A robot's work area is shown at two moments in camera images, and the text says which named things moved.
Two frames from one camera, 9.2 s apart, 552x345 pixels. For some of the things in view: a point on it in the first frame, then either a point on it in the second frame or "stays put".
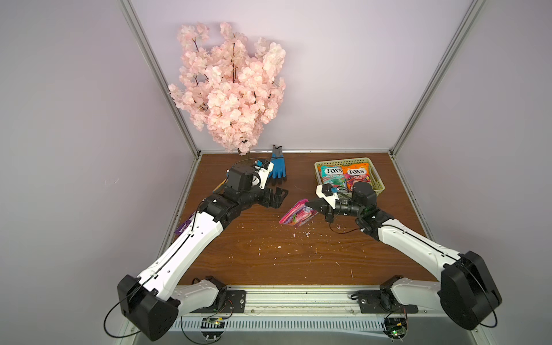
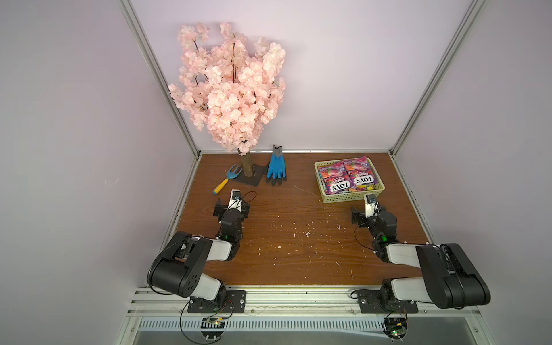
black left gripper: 275,200 → 219,211
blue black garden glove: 279,172 stays put
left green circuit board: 212,328 stays put
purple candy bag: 182,227 → 359,174
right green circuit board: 395,328 stays put
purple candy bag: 299,215 → 335,177
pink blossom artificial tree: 231,88 stays put
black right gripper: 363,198 → 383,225
